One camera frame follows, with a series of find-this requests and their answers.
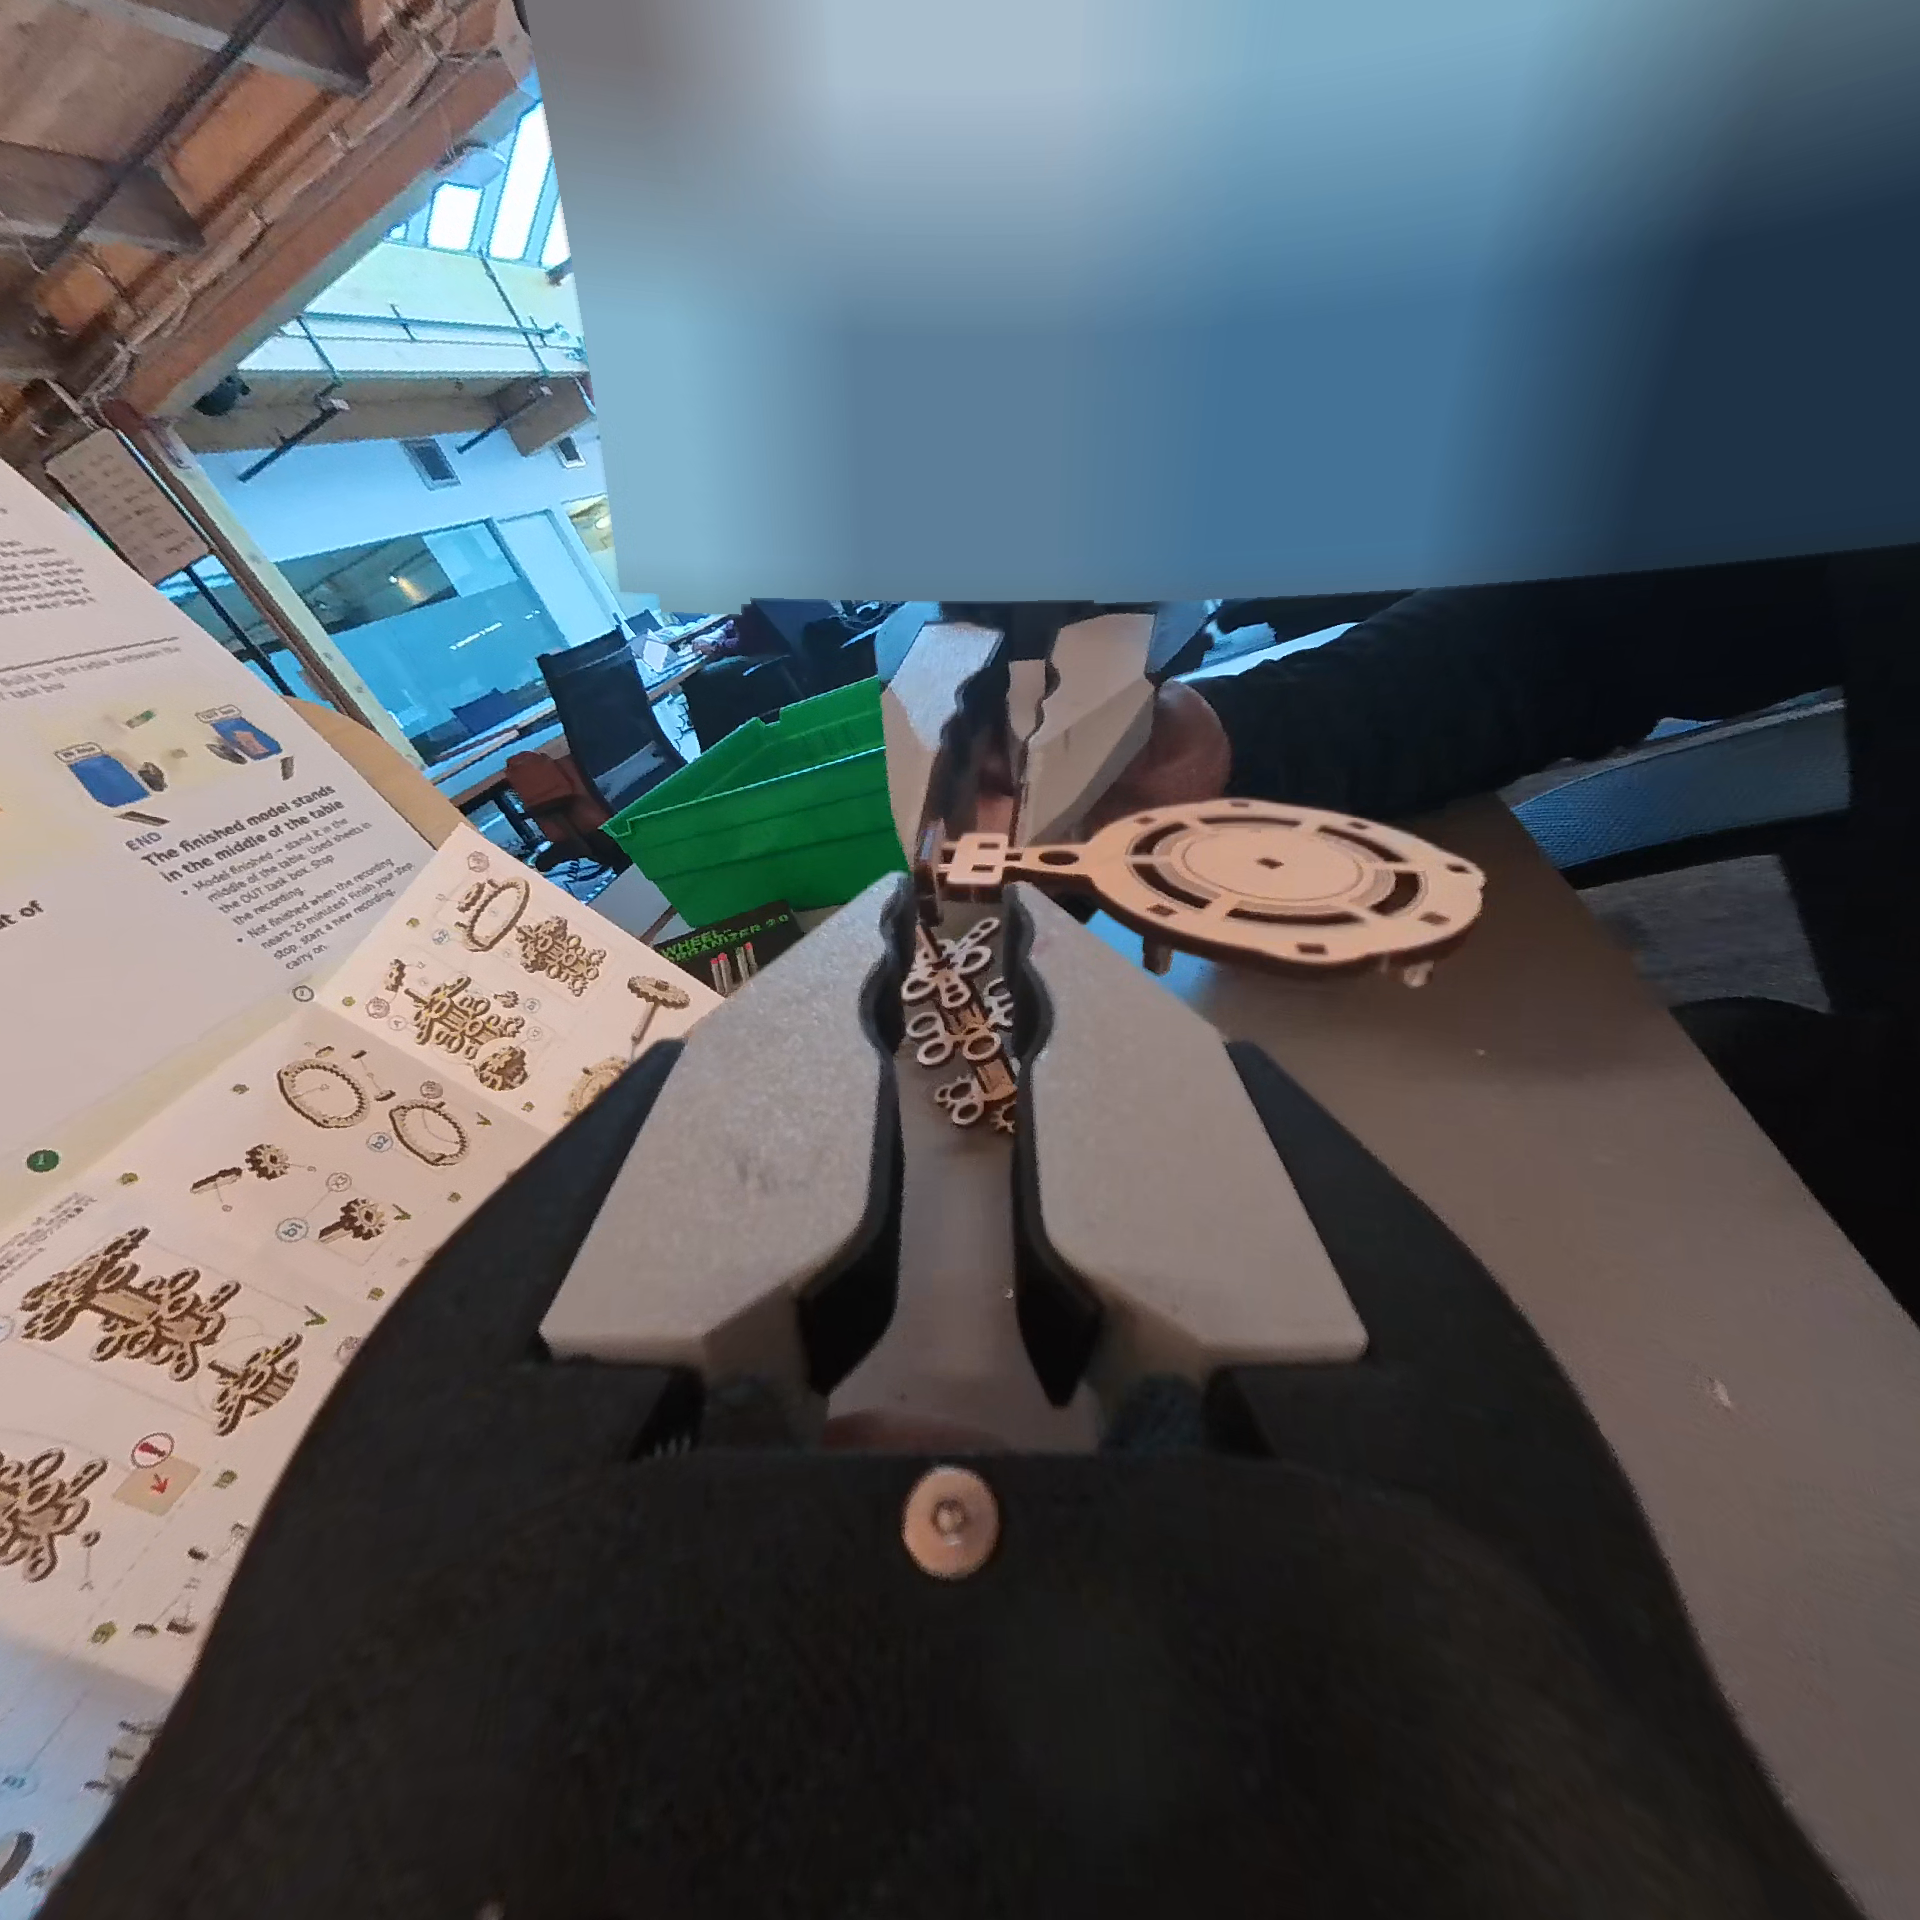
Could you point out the white wall sign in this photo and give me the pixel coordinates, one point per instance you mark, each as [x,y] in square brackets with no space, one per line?
[119,504]

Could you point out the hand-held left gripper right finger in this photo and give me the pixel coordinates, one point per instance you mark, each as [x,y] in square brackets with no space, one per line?
[1186,1197]

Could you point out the white instruction board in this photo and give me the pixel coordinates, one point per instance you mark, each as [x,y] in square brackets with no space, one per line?
[150,721]

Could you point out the green plastic bin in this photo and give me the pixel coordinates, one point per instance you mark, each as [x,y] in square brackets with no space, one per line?
[781,751]
[781,870]

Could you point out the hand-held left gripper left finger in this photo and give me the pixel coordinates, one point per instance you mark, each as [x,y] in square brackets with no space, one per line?
[738,1187]

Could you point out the black model kit box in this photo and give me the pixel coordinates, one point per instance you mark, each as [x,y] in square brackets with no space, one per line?
[750,946]

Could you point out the tan rounded wooden panel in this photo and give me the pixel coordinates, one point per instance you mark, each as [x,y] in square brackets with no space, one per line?
[384,768]

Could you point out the folded assembly instruction sheet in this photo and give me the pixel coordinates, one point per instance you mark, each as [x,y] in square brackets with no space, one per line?
[373,1079]

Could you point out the round wooden frame part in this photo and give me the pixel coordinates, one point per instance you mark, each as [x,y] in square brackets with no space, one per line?
[1320,879]

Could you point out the person's right hand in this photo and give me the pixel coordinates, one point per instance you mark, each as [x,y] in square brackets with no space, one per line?
[1191,751]

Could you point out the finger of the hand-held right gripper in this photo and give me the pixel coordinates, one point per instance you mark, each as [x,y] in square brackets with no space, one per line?
[1097,721]
[917,721]

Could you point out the wooden flower-disc rod assembly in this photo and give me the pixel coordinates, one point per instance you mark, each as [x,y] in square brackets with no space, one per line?
[961,1034]

